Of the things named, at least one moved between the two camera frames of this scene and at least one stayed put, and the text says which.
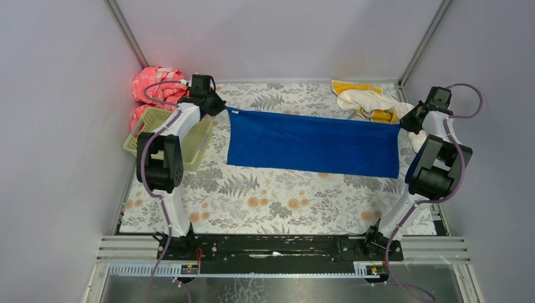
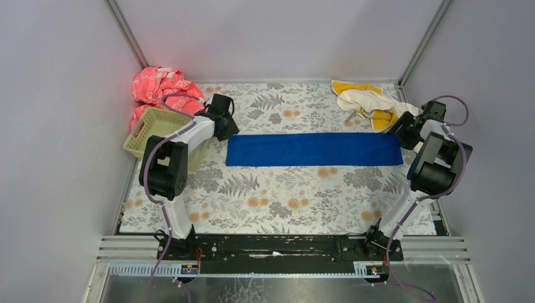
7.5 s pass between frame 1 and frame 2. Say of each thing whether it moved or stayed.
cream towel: stayed
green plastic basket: stayed
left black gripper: moved
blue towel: moved
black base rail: stayed
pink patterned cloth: stayed
